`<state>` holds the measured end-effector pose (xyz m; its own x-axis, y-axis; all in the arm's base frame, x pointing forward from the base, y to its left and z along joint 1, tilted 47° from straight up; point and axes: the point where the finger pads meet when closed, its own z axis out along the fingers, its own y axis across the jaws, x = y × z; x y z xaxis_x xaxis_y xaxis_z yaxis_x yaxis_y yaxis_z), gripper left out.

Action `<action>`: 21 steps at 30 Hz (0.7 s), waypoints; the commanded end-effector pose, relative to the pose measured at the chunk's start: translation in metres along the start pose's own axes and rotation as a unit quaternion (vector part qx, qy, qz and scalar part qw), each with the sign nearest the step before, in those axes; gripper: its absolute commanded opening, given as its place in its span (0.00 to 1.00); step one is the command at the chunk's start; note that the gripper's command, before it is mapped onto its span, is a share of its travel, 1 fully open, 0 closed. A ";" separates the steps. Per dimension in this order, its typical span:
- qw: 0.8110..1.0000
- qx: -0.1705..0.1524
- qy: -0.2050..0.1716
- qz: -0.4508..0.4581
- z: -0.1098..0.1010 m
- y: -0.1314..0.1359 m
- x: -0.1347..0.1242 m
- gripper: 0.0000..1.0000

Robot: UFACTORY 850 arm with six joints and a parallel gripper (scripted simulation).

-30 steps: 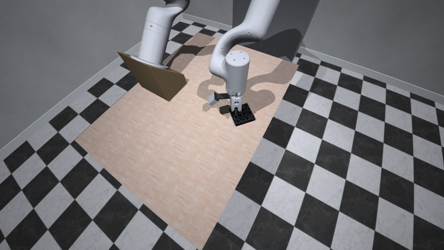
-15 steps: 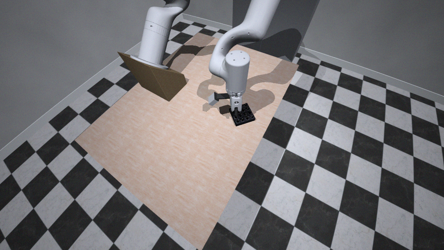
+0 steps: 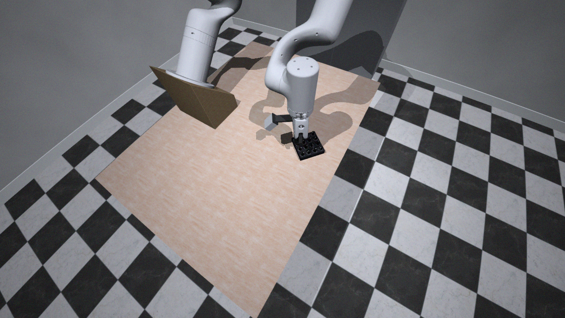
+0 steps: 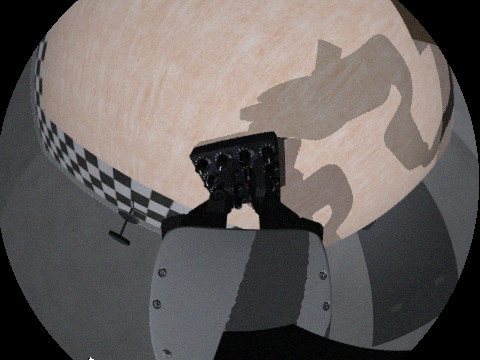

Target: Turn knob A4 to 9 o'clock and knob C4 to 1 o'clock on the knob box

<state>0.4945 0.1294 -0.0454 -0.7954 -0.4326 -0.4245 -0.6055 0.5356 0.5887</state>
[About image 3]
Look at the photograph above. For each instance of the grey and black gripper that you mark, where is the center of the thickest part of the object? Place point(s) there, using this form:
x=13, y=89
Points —
x=300, y=127

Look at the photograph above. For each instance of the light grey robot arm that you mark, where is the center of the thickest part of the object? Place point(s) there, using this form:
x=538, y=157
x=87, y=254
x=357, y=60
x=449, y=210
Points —
x=295, y=78

